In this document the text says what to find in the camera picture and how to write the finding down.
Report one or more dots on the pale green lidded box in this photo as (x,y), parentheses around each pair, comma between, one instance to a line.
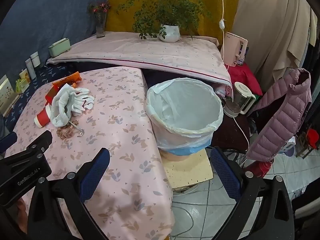
(58,46)

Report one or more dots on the small metal hook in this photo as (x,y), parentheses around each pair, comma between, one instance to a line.
(78,128)

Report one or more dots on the red and white paper cup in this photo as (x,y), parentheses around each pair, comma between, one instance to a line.
(42,117)

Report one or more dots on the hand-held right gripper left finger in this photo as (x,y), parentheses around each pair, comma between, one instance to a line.
(96,172)

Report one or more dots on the red cloth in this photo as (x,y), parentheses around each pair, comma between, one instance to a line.
(241,77)

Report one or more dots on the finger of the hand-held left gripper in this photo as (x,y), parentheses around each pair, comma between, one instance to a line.
(40,141)
(7,141)

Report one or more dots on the pink down jacket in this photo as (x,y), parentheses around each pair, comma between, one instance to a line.
(280,120)

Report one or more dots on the beige stool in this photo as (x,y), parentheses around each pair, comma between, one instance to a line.
(185,171)

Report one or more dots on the reddish hair scrunchie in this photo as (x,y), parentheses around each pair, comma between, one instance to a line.
(65,131)

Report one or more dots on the pink water dispenser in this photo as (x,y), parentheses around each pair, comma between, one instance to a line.
(233,48)

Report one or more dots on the framed pressed-flower picture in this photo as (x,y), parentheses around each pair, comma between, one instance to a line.
(6,93)

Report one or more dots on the small yellow-green box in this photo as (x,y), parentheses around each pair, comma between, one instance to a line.
(21,85)

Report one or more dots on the white cloth gloves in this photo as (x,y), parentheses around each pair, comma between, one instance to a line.
(70,102)

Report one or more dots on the pale pink quilt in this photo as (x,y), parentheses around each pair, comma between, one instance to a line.
(140,52)

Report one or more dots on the dark maroon cloth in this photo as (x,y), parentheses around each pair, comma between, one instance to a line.
(230,135)

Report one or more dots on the glass electric kettle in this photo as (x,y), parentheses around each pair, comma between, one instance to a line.
(241,98)

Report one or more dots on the small leaf-print box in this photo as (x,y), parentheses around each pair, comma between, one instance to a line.
(23,75)

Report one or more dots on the orange plastic wrapper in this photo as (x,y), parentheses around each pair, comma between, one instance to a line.
(68,78)

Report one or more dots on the red thermos flask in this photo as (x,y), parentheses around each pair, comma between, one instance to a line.
(260,168)

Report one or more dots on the bin with white plastic liner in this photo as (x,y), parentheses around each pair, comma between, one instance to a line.
(185,115)

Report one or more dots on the red and gold packet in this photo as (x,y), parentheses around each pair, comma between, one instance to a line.
(51,93)

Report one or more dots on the tall grey bottle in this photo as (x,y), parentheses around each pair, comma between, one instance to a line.
(30,68)

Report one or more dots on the pink floral tablecloth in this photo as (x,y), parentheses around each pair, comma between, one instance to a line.
(120,130)

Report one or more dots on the navy leaf-print cloth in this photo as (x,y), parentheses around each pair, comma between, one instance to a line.
(52,71)

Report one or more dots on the grey and white jar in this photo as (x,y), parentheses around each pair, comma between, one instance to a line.
(35,58)

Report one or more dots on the glass vase with pink flowers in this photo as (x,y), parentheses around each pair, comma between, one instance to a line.
(100,22)

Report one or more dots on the green plant in white pot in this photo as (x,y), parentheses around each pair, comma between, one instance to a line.
(170,33)

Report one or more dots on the beige hanging cloth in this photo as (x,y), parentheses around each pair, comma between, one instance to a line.
(270,30)

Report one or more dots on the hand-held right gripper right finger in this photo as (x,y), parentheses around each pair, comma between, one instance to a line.
(225,175)

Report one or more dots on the blue hanging blanket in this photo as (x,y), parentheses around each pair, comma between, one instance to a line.
(50,12)

